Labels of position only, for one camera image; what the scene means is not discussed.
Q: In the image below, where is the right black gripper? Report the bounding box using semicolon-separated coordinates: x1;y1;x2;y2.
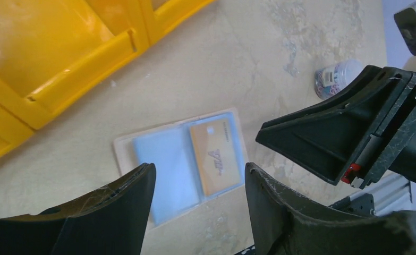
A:
256;65;416;187

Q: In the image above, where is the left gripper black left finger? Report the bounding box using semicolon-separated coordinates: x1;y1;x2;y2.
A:
0;163;156;254

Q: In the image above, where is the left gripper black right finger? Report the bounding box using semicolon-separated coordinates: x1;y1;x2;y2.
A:
245;163;416;254

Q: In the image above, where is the small clear plastic cup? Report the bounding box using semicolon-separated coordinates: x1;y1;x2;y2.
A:
314;59;363;100

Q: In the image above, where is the yellow plastic compartment tray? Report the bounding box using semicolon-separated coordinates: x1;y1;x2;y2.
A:
0;1;208;157

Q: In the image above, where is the aluminium rail frame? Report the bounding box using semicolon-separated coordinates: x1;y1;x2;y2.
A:
330;174;412;217

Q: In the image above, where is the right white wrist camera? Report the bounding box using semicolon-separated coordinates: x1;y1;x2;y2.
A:
393;0;416;67

